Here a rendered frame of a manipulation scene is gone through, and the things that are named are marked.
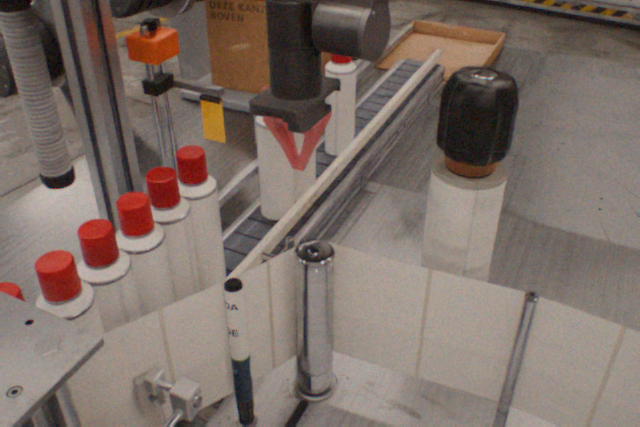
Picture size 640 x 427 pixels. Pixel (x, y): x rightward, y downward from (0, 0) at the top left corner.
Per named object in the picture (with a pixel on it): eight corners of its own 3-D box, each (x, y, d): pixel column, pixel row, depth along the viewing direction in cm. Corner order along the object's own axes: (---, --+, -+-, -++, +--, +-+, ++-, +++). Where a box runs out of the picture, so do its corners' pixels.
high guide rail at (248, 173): (75, 341, 64) (72, 332, 63) (66, 338, 64) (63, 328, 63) (412, 31, 145) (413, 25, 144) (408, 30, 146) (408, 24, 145)
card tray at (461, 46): (476, 87, 147) (478, 71, 145) (374, 68, 157) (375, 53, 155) (503, 47, 170) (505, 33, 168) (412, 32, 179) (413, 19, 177)
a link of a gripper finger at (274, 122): (342, 157, 76) (342, 85, 71) (315, 184, 70) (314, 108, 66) (292, 146, 78) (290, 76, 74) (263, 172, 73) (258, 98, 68)
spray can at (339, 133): (346, 161, 108) (349, 48, 97) (319, 154, 110) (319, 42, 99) (358, 147, 112) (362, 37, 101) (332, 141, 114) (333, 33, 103)
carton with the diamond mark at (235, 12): (311, 101, 135) (310, -25, 121) (211, 87, 142) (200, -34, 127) (349, 54, 159) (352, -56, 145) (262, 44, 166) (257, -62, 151)
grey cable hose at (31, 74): (59, 194, 64) (5, -10, 53) (35, 186, 65) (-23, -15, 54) (84, 178, 67) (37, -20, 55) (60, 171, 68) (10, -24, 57)
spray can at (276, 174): (284, 226, 92) (280, 99, 81) (254, 217, 94) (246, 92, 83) (301, 208, 96) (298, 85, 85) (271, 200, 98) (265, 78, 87)
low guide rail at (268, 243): (140, 401, 64) (137, 389, 63) (131, 397, 64) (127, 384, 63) (441, 57, 145) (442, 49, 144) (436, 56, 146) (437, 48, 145)
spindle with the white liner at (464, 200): (476, 322, 75) (519, 97, 59) (406, 300, 79) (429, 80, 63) (493, 278, 82) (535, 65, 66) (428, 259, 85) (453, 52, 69)
